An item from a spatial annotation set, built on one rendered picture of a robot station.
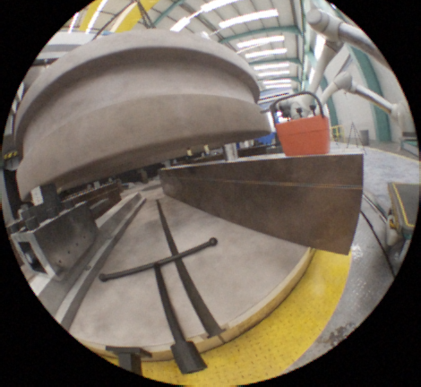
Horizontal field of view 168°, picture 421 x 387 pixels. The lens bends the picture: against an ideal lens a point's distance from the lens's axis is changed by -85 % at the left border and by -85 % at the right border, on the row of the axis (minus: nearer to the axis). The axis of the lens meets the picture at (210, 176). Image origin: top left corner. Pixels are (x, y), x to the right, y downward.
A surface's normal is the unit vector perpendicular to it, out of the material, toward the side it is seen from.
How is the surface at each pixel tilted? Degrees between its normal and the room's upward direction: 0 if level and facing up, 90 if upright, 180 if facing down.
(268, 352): 0
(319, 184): 90
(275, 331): 0
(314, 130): 97
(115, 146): 90
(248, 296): 0
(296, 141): 97
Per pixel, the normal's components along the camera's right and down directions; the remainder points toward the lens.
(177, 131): 0.49, 0.04
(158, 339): -0.22, -0.96
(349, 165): -0.80, 0.27
